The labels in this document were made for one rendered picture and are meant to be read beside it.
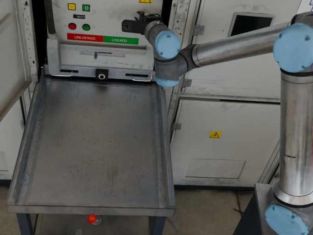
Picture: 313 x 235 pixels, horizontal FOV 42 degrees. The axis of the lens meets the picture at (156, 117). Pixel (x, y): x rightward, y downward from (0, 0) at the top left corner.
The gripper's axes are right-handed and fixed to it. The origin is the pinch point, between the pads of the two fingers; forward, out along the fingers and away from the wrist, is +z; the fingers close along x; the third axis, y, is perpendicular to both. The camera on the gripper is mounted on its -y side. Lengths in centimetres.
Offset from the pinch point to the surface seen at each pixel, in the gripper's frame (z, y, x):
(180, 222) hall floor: -3, 28, -127
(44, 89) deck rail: 12, -40, -35
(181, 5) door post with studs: -9.5, 17.3, 6.2
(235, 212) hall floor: -5, 65, -128
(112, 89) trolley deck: 6.5, -9.1, -37.1
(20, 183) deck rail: -38, -56, -49
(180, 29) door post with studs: -6.9, 18.7, -4.9
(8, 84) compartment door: 7, -56, -28
